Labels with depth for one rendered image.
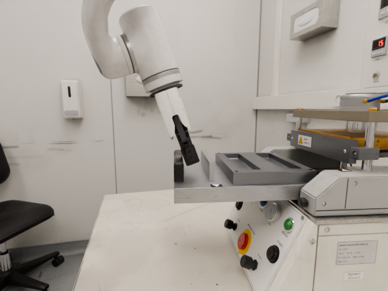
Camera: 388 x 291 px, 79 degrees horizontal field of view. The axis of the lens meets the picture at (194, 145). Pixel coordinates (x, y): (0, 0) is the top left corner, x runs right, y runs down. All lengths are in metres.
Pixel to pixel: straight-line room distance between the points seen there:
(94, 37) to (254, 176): 0.38
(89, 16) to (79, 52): 1.48
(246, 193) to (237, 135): 1.63
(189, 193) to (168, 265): 0.23
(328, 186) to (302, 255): 0.13
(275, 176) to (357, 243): 0.17
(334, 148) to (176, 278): 0.43
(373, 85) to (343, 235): 0.48
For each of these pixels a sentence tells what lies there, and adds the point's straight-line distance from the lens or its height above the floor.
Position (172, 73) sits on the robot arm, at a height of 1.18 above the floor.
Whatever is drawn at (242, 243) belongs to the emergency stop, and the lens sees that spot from 0.62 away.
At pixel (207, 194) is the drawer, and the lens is 0.45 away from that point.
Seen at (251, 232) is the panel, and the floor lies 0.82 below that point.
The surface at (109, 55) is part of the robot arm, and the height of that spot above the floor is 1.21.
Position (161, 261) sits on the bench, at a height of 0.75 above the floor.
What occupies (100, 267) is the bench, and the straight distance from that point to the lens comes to 0.65.
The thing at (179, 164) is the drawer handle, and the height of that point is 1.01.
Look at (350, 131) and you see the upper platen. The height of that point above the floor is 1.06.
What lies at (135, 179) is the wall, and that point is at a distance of 1.96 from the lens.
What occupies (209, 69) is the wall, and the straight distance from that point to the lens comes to 2.00.
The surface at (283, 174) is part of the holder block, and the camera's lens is 0.49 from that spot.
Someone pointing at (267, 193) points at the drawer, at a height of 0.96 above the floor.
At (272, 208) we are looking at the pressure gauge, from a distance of 0.55.
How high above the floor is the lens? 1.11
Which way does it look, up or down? 9 degrees down
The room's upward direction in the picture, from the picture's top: straight up
